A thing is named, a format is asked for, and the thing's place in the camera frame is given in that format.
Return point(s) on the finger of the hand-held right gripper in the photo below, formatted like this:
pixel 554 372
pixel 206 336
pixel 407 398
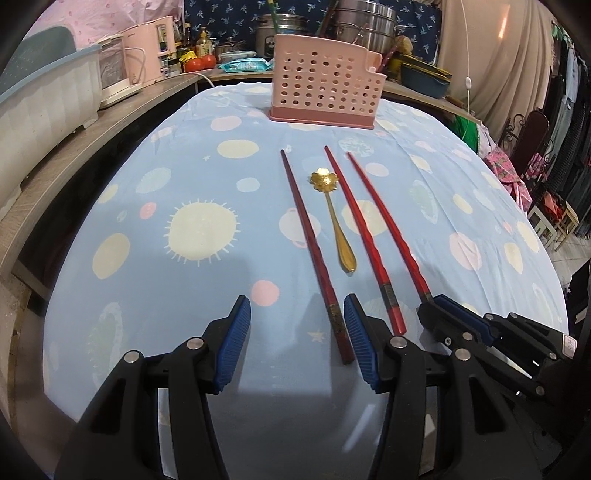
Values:
pixel 461 314
pixel 438 323

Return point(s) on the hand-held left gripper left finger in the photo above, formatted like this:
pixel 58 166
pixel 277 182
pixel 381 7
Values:
pixel 233 344

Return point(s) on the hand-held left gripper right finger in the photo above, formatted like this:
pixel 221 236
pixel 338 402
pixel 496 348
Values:
pixel 362 344

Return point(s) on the red chopstick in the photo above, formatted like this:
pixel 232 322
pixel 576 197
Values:
pixel 364 235
pixel 392 230

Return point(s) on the dark maroon chopstick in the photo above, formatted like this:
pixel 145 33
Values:
pixel 314 244
pixel 392 53
pixel 328 18

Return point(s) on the gold flower spoon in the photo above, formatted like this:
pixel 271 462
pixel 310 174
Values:
pixel 337 230

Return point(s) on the pink perforated utensil basket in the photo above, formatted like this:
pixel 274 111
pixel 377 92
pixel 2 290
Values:
pixel 323 83

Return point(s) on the green chopstick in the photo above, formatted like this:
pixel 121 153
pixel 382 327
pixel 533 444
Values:
pixel 274 18

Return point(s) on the white stool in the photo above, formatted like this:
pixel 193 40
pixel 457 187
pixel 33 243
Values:
pixel 545 228

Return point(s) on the small wooden stool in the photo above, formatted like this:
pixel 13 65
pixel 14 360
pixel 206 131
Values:
pixel 567 219

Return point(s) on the pink floral garment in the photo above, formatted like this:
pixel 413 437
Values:
pixel 508 177

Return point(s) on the blue spotted tablecloth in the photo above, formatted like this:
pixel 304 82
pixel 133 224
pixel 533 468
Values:
pixel 184 184

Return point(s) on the green bag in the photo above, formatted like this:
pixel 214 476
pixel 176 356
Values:
pixel 467 134

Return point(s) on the dark wooden chair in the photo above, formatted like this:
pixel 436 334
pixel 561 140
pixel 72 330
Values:
pixel 531 138

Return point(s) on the row of hanging clothes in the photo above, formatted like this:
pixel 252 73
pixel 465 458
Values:
pixel 572 129

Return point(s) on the blue bowl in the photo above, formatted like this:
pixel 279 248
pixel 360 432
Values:
pixel 425 85

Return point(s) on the wooden side shelf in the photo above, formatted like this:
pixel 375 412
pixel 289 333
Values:
pixel 83 161

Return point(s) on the beige curtain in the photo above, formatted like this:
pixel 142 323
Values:
pixel 498 60

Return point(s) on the brown sponge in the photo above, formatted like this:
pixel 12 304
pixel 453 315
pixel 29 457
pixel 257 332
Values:
pixel 405 46

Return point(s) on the teal wet wipes pack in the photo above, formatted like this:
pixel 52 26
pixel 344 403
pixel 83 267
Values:
pixel 244 65

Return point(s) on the red tomato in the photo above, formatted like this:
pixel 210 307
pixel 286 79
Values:
pixel 210 60
pixel 196 64

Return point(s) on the white kitchen appliance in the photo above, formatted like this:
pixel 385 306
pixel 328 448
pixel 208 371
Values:
pixel 119 74

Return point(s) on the small lidded steel pot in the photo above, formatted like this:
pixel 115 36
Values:
pixel 231 48

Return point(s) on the yellow oil bottle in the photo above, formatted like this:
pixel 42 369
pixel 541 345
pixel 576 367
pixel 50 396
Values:
pixel 202 42

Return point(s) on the stainless steel steamer pot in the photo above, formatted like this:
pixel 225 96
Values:
pixel 369 23

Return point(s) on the pink kitchen appliance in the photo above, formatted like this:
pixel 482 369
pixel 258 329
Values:
pixel 147 50

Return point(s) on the dark sauce bottle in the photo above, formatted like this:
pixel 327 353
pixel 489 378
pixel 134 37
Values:
pixel 187 37

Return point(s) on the steel rice cooker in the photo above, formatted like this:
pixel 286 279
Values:
pixel 288 27

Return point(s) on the blue floral cloth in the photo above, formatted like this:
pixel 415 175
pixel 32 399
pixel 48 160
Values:
pixel 231 14

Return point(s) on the pink patterned sheet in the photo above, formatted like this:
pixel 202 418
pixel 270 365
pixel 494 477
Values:
pixel 106 14

